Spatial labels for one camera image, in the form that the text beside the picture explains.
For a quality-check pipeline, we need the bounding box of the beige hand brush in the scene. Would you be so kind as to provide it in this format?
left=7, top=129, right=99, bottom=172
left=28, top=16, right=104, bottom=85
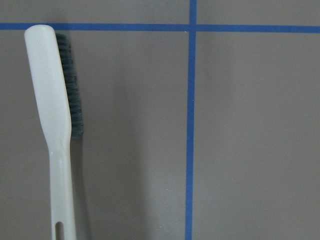
left=24, top=24, right=83, bottom=240

